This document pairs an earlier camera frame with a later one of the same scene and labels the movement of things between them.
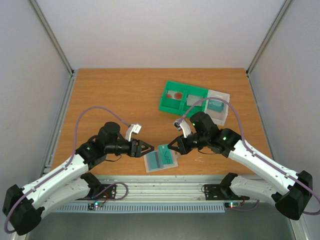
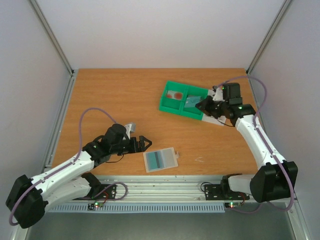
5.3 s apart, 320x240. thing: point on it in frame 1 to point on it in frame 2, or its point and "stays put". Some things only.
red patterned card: (174, 95) stays put
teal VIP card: (166, 154) to (191, 101)
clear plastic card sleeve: (160, 160) stays put
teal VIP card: (155, 160) stays put
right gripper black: (185, 144) to (212, 107)
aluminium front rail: (163, 189) stays put
